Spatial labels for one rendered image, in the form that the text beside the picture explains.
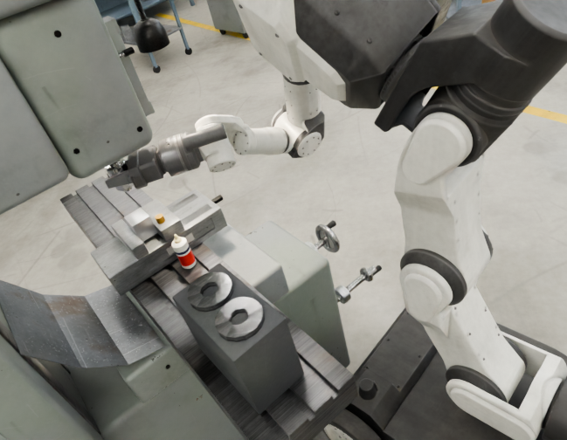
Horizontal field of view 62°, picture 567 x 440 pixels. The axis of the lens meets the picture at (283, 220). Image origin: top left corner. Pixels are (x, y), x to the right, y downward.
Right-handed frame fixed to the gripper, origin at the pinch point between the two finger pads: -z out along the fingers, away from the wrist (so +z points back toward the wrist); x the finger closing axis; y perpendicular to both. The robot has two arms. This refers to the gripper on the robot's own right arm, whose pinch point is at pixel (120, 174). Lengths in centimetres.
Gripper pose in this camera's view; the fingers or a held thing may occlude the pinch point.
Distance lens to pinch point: 116.3
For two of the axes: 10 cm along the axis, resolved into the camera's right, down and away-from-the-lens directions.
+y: 2.2, 7.4, 6.4
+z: 9.5, -3.2, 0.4
